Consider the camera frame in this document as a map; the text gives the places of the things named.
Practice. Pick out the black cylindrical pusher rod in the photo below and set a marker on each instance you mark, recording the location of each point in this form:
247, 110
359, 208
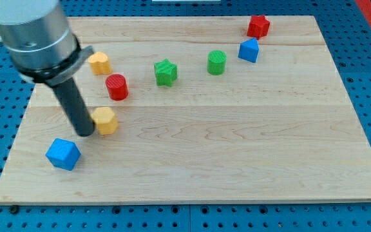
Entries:
69, 97

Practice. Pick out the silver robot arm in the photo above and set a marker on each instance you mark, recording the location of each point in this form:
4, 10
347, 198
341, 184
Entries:
44, 49

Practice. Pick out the green star block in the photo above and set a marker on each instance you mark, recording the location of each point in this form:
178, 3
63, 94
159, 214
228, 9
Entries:
165, 73

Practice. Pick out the wooden board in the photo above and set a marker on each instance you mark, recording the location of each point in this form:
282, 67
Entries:
281, 130

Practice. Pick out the red star block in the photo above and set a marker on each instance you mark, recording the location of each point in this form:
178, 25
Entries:
258, 26

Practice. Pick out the yellow hexagon block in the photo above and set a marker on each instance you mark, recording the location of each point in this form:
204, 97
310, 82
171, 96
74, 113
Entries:
105, 120

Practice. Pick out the blue cube block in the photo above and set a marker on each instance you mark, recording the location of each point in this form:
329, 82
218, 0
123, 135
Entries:
63, 154

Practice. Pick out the red cylinder block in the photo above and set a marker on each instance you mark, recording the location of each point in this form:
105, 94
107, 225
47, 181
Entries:
117, 87

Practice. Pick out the yellow heart block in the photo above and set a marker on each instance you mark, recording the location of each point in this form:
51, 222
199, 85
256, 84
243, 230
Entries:
99, 64

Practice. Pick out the green cylinder block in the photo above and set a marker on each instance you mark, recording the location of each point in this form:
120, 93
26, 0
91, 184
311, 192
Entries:
216, 61

